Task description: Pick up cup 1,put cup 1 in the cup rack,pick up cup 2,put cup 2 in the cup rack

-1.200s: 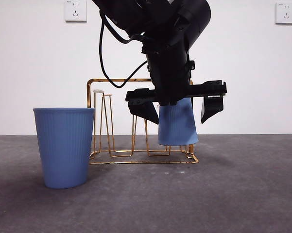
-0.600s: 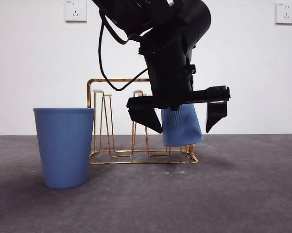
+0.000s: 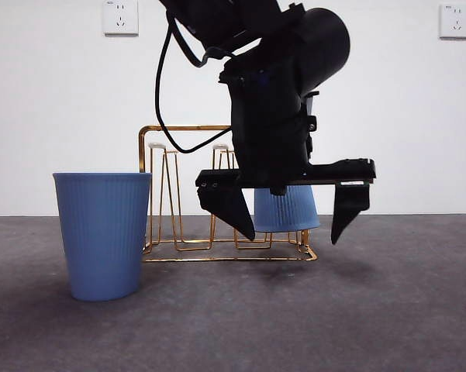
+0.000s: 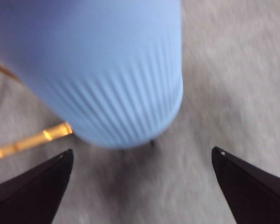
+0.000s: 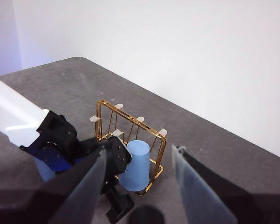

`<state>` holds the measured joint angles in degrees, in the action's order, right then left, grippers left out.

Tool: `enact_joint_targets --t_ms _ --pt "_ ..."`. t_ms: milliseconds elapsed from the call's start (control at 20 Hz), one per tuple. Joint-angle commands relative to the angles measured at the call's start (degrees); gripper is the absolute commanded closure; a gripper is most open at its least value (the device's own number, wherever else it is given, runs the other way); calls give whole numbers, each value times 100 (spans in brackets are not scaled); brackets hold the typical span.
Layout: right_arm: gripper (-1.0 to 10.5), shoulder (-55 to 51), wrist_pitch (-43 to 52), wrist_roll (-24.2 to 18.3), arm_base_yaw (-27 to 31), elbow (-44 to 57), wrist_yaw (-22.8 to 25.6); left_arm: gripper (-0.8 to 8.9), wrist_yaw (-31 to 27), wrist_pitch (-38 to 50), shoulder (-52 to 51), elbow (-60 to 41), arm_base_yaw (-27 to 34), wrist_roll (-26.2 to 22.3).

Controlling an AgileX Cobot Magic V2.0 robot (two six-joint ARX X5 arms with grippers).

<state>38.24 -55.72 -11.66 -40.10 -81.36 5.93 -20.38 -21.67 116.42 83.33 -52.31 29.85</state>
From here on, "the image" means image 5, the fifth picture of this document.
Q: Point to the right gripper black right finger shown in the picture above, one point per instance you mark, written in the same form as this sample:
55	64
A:
212	200

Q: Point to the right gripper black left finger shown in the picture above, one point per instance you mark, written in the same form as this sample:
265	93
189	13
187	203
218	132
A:
79	198

